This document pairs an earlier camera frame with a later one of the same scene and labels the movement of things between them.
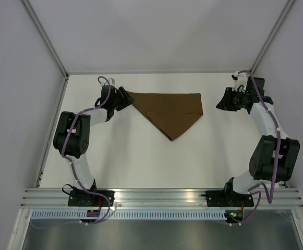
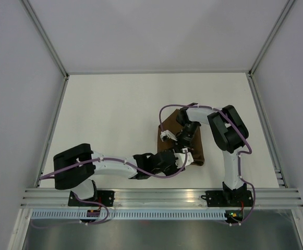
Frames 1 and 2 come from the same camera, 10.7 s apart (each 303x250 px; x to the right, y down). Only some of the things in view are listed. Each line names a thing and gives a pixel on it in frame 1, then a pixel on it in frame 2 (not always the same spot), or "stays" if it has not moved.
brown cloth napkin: (171, 113) -> (170, 122)
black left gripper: (126, 100) -> (172, 170)
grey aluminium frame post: (45, 36) stays
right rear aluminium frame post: (271, 36) stays
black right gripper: (225, 102) -> (184, 144)
